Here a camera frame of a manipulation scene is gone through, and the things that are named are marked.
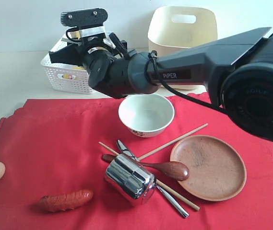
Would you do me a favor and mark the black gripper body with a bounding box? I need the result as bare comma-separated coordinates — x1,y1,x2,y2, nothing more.
77,35,124,72

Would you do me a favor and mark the red sausage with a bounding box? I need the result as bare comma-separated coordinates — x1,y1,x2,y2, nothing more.
38,189,94,212

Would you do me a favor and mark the yellow lemon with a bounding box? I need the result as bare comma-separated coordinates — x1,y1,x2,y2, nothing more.
72,66,85,70

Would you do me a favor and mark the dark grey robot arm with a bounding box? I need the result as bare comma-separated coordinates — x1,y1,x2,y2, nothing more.
49,27,273,142

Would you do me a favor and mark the white perforated plastic basket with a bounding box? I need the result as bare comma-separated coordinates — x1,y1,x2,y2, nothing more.
40,33,94,94

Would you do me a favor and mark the cream plastic bin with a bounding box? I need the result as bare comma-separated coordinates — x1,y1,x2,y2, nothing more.
147,6,219,91

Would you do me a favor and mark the white ceramic bowl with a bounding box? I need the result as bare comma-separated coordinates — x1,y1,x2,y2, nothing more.
118,93,175,138

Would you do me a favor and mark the steel table knife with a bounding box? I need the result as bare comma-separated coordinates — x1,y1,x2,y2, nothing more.
117,139,189,218

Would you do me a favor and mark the upper wooden chopstick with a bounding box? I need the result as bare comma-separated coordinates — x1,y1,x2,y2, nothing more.
138,123,208,160

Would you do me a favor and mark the wooden chopstick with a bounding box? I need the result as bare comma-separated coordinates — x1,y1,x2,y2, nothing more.
99,142,200,211
138,123,208,160

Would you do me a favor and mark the red table cloth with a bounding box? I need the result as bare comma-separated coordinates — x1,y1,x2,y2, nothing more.
0,96,273,230

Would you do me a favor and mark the shiny steel cup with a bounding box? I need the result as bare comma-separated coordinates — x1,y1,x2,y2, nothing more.
101,154,156,207

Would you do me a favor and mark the brown wooden spoon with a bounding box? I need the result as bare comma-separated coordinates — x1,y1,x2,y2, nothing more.
101,154,189,181

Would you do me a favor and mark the lower wooden chopstick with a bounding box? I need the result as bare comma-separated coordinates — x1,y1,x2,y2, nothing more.
99,142,200,211

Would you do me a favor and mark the brown wooden plate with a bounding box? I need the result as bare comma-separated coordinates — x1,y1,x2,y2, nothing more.
170,135,247,201

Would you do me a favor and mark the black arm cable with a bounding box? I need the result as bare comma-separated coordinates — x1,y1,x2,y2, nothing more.
65,26,228,115

